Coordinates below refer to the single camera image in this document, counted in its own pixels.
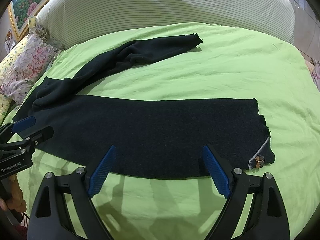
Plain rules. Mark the black pants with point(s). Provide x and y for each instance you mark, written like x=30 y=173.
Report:
x=153 y=139

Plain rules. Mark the striped headboard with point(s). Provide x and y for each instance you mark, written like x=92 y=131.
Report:
x=76 y=21

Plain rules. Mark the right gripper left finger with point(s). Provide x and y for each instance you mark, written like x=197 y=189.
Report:
x=50 y=218

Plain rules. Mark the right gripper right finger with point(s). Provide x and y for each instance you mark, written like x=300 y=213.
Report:
x=267 y=218

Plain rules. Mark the left hand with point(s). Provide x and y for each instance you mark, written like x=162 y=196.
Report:
x=16 y=201

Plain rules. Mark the floral pillow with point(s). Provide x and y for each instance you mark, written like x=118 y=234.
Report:
x=49 y=49

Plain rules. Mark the gold framed painting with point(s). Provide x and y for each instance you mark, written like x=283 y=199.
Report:
x=19 y=11

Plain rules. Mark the yellow patterned pillow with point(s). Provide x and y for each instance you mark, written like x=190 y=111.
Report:
x=7 y=64

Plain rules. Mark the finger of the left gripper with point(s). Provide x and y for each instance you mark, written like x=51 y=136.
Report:
x=32 y=141
x=10 y=129

